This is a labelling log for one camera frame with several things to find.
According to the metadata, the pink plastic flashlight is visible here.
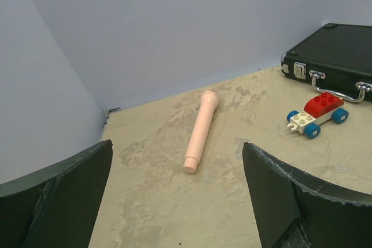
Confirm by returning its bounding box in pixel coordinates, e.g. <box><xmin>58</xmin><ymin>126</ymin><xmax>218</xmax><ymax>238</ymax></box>
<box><xmin>183</xmin><ymin>91</ymin><xmax>219</xmax><ymax>174</ymax></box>

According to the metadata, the red white toy car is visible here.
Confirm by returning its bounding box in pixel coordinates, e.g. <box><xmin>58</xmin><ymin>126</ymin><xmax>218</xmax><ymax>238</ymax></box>
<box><xmin>287</xmin><ymin>92</ymin><xmax>349</xmax><ymax>139</ymax></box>

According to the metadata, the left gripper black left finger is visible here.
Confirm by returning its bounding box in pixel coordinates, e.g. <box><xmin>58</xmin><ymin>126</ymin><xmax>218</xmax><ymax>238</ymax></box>
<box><xmin>1</xmin><ymin>140</ymin><xmax>113</xmax><ymax>247</ymax></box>

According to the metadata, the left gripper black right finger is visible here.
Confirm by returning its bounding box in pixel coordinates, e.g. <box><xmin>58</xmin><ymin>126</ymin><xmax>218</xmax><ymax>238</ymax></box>
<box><xmin>242</xmin><ymin>142</ymin><xmax>371</xmax><ymax>247</ymax></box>

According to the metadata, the black metal-edged briefcase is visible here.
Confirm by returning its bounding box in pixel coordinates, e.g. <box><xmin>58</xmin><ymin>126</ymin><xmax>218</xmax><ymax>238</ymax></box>
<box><xmin>281</xmin><ymin>23</ymin><xmax>371</xmax><ymax>103</ymax></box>

